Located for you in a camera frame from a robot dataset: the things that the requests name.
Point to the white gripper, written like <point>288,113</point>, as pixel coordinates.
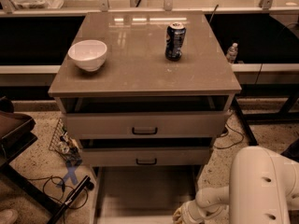
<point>188,211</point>

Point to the grey drawer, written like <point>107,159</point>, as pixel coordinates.
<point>145,156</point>
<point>145,125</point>
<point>141,194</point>

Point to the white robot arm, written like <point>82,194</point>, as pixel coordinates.
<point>263,188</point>

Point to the grey drawer cabinet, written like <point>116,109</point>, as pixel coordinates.
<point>137,77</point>

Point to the black table leg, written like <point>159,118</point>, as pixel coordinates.
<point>244,123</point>

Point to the blue tape cross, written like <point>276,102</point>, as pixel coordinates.
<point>71,172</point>

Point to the white shoe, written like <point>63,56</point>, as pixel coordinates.
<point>8,216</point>

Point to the clear plastic water bottle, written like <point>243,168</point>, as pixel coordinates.
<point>232,53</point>

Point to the dark blue soda can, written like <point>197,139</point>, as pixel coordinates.
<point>175,34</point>

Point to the white ceramic bowl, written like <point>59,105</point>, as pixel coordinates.
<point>88,55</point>

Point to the wire mesh basket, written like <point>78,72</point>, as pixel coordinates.
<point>63,145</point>

